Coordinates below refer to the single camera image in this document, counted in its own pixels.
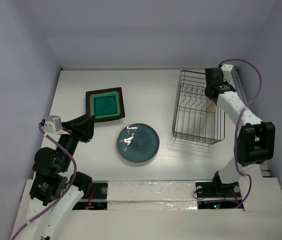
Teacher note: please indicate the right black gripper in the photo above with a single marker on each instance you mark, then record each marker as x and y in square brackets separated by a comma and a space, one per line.
[212, 92]

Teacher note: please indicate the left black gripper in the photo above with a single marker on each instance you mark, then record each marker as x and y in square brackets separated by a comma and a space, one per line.
[82, 127]

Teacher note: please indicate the tan round plate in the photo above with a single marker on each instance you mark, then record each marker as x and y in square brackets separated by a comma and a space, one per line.
[211, 106]

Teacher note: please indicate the teal square plate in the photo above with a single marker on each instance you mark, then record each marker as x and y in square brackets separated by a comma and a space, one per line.
[105, 104]

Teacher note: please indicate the dark patterned round plate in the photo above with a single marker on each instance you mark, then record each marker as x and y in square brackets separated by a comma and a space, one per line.
[138, 143]

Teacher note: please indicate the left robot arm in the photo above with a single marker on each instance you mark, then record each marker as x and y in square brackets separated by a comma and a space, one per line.
[57, 185]

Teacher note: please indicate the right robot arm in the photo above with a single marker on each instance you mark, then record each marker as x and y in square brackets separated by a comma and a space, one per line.
[255, 138]

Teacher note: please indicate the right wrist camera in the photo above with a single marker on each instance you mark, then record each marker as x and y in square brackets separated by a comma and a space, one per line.
[227, 72]

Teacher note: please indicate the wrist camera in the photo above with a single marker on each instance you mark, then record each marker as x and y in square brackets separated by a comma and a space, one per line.
[52, 124]
[227, 72]

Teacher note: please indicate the metal rail on right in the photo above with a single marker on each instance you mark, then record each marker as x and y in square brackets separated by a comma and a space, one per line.
[244, 116]

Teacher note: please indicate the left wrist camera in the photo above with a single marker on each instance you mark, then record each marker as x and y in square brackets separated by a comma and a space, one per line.
[52, 124]

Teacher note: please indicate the wire dish rack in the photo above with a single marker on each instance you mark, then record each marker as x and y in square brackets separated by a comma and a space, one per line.
[191, 122]

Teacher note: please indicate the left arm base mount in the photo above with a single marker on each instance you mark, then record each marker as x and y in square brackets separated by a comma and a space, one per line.
[100, 191]

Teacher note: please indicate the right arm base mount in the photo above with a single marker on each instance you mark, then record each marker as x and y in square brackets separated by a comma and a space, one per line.
[207, 190]

